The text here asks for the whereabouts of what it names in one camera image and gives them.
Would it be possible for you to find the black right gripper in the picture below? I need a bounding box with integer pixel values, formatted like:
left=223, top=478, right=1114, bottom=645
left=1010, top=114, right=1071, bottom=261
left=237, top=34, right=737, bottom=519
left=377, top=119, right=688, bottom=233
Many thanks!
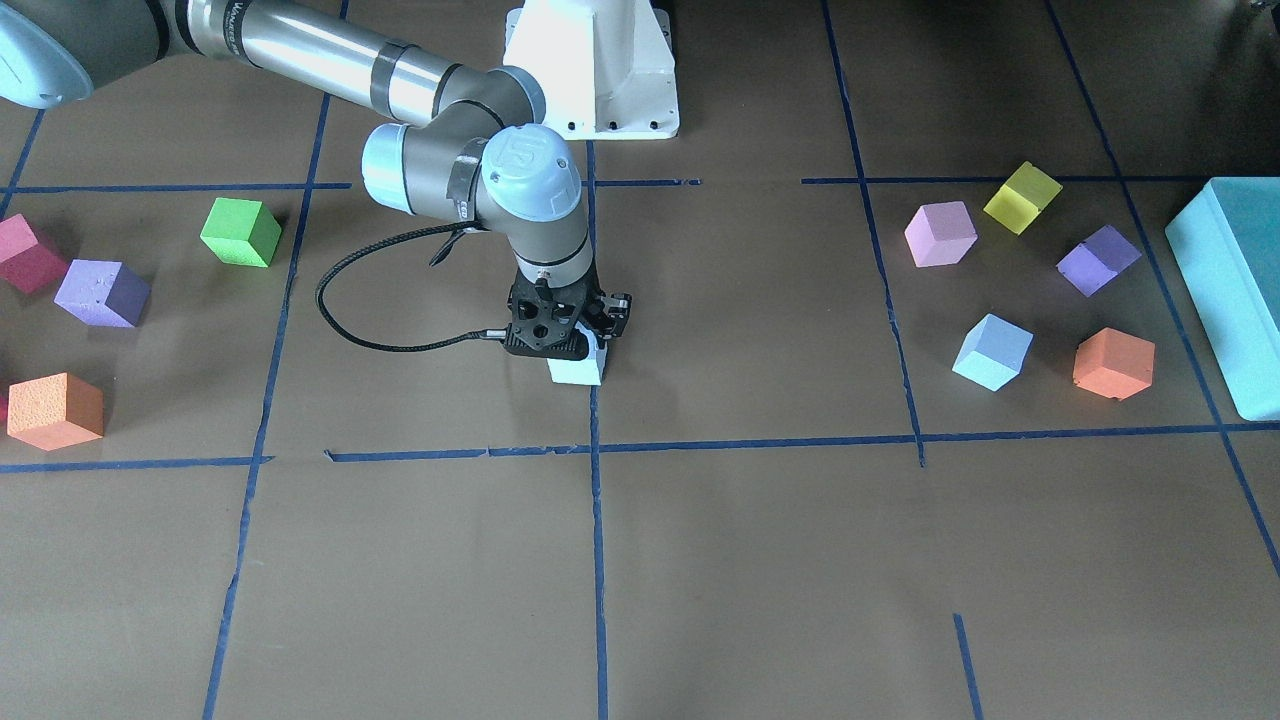
left=500, top=269, right=632, bottom=361

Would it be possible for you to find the light blue foam block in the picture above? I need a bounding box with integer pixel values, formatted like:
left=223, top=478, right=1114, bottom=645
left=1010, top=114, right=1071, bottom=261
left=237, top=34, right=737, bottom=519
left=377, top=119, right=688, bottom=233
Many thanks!
left=547, top=329, right=608, bottom=386
left=952, top=314, right=1033, bottom=391

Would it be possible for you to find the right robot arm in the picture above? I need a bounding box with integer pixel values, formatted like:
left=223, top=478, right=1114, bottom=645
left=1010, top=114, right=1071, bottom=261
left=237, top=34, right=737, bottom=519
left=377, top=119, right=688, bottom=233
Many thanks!
left=1, top=1, right=631, bottom=361

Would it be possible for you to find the green foam block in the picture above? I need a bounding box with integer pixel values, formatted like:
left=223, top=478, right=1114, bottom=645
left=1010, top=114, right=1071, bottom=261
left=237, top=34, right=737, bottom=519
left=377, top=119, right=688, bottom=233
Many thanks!
left=198, top=197, right=282, bottom=268

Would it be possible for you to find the pink foam block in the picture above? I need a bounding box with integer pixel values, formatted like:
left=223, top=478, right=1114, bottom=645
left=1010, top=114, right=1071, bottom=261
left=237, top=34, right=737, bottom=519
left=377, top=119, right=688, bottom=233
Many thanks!
left=904, top=201, right=978, bottom=268

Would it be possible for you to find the purple foam block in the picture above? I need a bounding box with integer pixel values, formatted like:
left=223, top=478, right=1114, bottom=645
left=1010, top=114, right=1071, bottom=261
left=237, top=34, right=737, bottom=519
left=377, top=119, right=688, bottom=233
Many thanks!
left=54, top=259, right=151, bottom=328
left=1056, top=225, right=1142, bottom=297

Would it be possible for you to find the yellow foam block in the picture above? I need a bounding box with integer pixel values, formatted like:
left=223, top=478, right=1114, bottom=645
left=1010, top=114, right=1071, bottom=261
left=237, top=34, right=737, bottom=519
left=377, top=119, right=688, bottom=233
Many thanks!
left=983, top=161, right=1062, bottom=234

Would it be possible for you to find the orange foam block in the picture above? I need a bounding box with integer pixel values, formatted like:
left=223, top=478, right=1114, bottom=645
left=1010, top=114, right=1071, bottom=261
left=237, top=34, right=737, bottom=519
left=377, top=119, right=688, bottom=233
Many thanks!
left=1071, top=328, right=1156, bottom=400
left=6, top=372, right=105, bottom=451

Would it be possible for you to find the magenta foam block far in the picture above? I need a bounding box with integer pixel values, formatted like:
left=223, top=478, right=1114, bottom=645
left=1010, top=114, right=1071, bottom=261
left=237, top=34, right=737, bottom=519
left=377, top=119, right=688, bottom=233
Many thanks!
left=1, top=214, right=70, bottom=296

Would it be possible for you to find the teal plastic bin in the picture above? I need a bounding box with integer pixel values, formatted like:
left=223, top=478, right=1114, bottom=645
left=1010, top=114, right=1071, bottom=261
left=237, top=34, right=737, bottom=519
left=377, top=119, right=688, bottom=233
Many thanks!
left=1165, top=176, right=1279, bottom=421

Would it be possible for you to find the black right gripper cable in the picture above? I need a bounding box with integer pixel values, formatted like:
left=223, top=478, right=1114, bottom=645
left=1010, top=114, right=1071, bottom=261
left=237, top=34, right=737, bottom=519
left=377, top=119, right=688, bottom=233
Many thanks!
left=315, top=223, right=513, bottom=354

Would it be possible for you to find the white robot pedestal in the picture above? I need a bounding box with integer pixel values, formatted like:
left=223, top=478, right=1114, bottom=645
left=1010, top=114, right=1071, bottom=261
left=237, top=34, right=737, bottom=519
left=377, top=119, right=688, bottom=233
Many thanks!
left=503, top=1, right=680, bottom=141

